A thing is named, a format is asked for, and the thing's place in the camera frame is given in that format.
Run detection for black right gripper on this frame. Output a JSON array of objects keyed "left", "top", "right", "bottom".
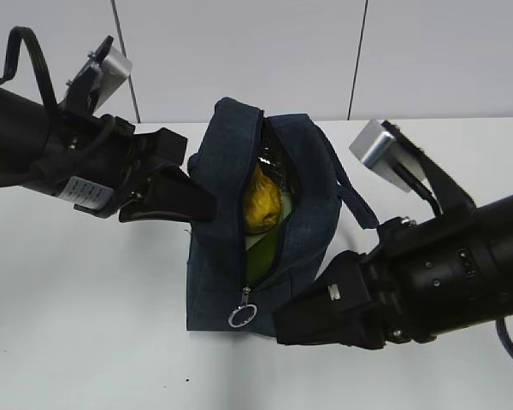
[{"left": 273, "top": 216, "right": 503, "bottom": 349}]

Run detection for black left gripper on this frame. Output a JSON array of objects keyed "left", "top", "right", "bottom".
[{"left": 38, "top": 114, "right": 216, "bottom": 223}]

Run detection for green cucumber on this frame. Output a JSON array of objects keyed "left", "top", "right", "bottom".
[{"left": 246, "top": 231, "right": 279, "bottom": 286}]

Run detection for yellow pear-shaped gourd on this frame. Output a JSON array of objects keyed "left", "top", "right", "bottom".
[{"left": 243, "top": 165, "right": 281, "bottom": 235}]

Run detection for dark blue lunch bag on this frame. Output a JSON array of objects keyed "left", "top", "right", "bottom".
[{"left": 186, "top": 97, "right": 379, "bottom": 337}]

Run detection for green lid glass container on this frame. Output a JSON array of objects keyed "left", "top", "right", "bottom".
[{"left": 245, "top": 192, "right": 293, "bottom": 250}]

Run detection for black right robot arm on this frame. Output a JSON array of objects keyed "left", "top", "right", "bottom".
[{"left": 273, "top": 195, "right": 513, "bottom": 350}]

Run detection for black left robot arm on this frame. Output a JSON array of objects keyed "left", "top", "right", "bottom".
[{"left": 0, "top": 88, "right": 216, "bottom": 223}]

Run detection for metal zipper pull ring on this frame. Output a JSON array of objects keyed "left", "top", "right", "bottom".
[{"left": 227, "top": 286, "right": 257, "bottom": 329}]

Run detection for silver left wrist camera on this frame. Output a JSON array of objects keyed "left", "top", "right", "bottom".
[{"left": 62, "top": 36, "right": 133, "bottom": 114}]

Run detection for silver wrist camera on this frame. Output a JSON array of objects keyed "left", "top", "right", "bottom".
[
  {"left": 62, "top": 36, "right": 133, "bottom": 114},
  {"left": 349, "top": 120, "right": 426, "bottom": 192}
]

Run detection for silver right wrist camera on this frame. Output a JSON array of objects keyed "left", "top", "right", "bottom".
[{"left": 349, "top": 120, "right": 426, "bottom": 192}]

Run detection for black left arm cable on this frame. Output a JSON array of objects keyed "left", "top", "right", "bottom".
[{"left": 0, "top": 26, "right": 59, "bottom": 116}]

